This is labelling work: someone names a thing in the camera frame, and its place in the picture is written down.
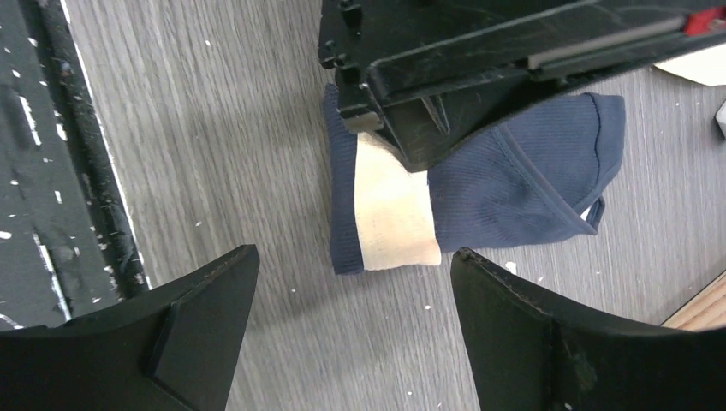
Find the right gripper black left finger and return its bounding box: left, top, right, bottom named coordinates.
left=1, top=245, right=260, bottom=410

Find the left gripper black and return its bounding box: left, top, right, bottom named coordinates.
left=318, top=1, right=725, bottom=171

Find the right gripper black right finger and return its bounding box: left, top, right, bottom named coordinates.
left=450, top=248, right=725, bottom=410

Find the navy underwear cream waistband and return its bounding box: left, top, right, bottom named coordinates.
left=323, top=84, right=626, bottom=275

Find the olive green underwear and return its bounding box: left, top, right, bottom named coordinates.
left=654, top=44, right=726, bottom=87

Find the wooden compartment tray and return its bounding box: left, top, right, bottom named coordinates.
left=662, top=272, right=725, bottom=331

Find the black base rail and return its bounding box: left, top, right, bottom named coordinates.
left=1, top=1, right=152, bottom=331

